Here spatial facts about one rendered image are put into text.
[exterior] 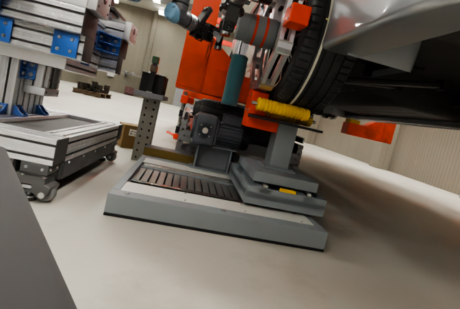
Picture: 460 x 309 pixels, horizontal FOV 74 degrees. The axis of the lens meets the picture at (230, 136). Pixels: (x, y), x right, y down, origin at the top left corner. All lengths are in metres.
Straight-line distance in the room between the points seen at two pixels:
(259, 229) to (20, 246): 1.03
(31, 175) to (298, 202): 1.01
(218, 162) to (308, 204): 0.72
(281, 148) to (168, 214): 0.65
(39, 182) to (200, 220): 0.55
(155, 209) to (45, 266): 0.94
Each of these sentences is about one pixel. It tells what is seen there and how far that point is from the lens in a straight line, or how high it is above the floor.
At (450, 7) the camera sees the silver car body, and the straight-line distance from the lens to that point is 0.81.
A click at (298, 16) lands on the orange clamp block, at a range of 1.22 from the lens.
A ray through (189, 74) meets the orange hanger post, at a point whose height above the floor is 0.61.
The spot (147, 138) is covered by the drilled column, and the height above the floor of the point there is 0.16.
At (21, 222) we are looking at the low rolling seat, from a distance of 0.25.
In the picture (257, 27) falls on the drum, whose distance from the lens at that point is 1.47.
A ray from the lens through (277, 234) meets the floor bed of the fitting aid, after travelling 1.22.
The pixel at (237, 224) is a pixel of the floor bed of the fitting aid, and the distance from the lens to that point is 1.17.
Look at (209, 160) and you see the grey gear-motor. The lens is 1.89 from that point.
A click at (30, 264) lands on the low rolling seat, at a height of 0.34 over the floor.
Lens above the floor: 0.44
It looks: 4 degrees down
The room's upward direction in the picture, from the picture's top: 13 degrees clockwise
